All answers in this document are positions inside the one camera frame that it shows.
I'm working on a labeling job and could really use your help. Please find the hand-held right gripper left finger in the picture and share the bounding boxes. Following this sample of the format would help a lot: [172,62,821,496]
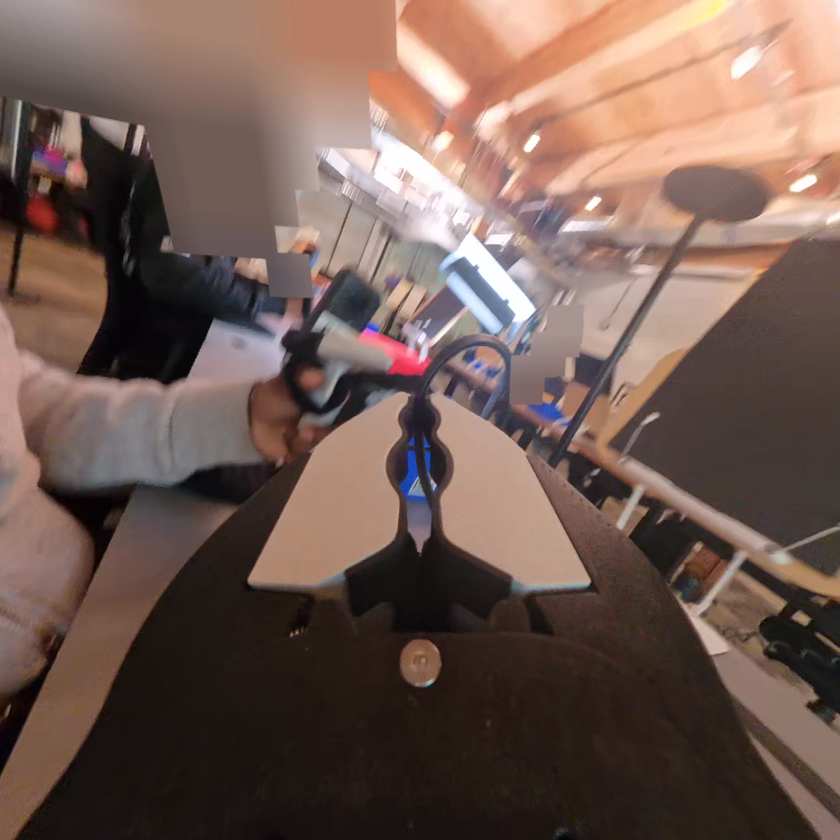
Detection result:
[247,392,412,592]

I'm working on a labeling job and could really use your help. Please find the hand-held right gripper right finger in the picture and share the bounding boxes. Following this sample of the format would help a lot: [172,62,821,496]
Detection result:
[427,394,593,597]

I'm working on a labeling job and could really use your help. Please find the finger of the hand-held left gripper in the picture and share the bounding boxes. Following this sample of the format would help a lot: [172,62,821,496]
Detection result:
[317,328,396,376]

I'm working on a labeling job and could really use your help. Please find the black cable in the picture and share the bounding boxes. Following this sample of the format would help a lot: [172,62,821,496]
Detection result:
[402,333,514,526]

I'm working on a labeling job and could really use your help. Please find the person's left forearm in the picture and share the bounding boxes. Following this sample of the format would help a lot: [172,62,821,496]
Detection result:
[20,348,265,491]

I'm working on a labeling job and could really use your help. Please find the grey desk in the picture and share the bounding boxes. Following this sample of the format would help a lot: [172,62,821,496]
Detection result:
[0,320,840,840]

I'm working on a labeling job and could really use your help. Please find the person's left hand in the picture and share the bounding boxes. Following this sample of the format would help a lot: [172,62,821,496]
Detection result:
[249,367,330,467]

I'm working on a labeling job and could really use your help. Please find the light panel on stand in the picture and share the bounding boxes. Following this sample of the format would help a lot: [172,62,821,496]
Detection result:
[440,233,537,336]

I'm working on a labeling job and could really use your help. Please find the dark grey tripod pole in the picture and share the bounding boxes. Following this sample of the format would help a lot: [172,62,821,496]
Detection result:
[550,166,773,468]

